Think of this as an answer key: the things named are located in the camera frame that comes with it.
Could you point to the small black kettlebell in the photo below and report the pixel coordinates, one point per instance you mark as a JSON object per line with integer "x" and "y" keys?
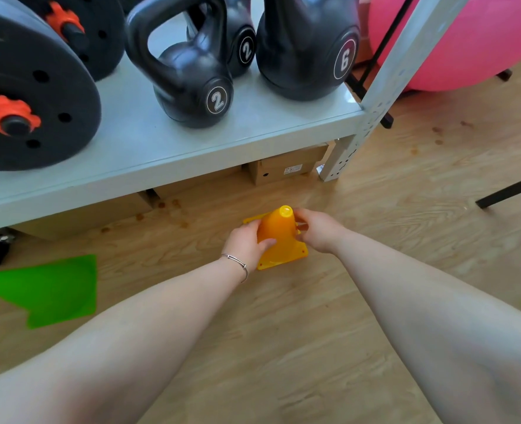
{"x": 185, "y": 70}
{"x": 242, "y": 48}

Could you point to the green plastic cone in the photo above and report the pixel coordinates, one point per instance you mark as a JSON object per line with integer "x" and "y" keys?
{"x": 57, "y": 291}

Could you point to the yellow plastic cone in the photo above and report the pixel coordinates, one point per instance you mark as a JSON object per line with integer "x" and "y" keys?
{"x": 282, "y": 234}

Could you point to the person's right hand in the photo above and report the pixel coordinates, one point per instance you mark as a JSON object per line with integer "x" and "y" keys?
{"x": 322, "y": 231}

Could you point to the pink exercise ball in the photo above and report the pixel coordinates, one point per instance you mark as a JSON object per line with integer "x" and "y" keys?
{"x": 463, "y": 39}

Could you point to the plain cardboard box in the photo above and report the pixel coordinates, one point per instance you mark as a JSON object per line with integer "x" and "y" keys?
{"x": 88, "y": 216}
{"x": 189, "y": 185}

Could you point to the cardboard box with white label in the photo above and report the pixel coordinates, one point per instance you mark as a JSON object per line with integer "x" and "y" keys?
{"x": 278, "y": 165}

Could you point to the black stand frame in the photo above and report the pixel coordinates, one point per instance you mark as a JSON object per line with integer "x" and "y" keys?
{"x": 386, "y": 120}

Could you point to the person's right forearm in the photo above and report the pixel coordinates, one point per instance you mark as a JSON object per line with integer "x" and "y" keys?
{"x": 419, "y": 313}

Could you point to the black dumbbell with taped plate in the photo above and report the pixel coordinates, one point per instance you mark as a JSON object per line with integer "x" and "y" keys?
{"x": 22, "y": 83}

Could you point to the large black kettlebell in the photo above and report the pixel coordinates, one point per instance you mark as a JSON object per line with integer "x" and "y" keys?
{"x": 304, "y": 52}

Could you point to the person's left forearm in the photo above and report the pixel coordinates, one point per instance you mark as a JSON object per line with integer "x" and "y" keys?
{"x": 110, "y": 340}

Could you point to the person's left hand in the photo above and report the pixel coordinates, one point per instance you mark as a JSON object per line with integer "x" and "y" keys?
{"x": 242, "y": 245}

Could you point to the black furniture leg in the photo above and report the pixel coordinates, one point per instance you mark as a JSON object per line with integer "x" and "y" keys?
{"x": 507, "y": 192}

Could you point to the grey metal shelf rack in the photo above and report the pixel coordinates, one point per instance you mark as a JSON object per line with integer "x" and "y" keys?
{"x": 154, "y": 145}

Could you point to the black dumbbell with orange collar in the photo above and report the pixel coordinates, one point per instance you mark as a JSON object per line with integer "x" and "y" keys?
{"x": 106, "y": 52}

